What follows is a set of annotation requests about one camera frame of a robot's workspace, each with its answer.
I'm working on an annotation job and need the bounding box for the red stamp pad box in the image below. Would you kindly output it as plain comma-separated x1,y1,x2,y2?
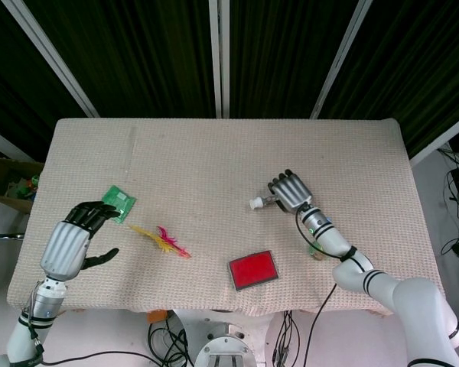
228,250,280,293

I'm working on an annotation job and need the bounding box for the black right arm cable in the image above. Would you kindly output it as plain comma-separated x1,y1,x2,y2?
295,206,359,367

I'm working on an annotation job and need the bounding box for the beige waffle tablecloth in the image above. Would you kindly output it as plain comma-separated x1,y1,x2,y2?
6,117,448,318

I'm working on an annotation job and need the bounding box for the green foil packet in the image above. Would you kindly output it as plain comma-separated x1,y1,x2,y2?
101,185,138,225

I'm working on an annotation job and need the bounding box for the yellow pink feather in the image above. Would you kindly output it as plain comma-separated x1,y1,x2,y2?
128,223,193,260

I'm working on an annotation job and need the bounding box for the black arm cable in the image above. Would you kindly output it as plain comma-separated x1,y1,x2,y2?
21,281,154,366
295,206,359,367

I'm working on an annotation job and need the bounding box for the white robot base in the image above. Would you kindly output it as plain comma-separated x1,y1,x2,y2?
174,308,276,367

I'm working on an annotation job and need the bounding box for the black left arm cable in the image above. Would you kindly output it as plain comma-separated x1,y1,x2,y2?
21,281,154,366

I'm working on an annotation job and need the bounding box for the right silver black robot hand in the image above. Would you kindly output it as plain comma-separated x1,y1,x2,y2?
267,167,315,214

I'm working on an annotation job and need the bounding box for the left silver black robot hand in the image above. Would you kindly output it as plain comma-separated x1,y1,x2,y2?
40,200,120,282

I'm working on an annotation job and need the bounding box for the brown cardboard box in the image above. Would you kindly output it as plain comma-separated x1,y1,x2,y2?
0,144,45,213

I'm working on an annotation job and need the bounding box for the dark green curtain panel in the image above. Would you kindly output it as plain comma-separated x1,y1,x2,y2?
22,0,220,119
0,0,90,156
321,0,459,158
228,0,360,119

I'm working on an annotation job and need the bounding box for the white frame post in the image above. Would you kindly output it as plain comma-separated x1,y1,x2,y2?
408,119,459,166
208,0,231,119
0,124,44,164
2,0,100,119
309,0,373,120

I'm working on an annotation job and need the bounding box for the metal chair frame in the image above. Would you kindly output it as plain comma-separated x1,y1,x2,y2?
0,193,25,241

